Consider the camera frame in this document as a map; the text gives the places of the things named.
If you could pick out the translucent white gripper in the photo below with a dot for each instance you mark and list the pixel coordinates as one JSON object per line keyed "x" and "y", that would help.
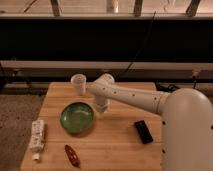
{"x": 101, "y": 105}

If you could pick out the clear plastic cup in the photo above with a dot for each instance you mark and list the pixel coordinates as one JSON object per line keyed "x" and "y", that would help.
{"x": 79, "y": 83}

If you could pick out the white toothpaste tube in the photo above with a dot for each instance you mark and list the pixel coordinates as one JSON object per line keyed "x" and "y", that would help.
{"x": 36, "y": 144}

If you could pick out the black remote control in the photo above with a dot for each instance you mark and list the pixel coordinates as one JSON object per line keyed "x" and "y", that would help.
{"x": 143, "y": 132}

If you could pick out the green ceramic bowl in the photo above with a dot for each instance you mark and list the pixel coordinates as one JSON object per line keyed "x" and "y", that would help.
{"x": 76, "y": 117}

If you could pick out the red chili pepper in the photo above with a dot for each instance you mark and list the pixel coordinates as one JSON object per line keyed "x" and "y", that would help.
{"x": 72, "y": 156}

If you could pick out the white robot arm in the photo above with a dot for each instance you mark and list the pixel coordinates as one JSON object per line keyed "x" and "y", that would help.
{"x": 187, "y": 121}

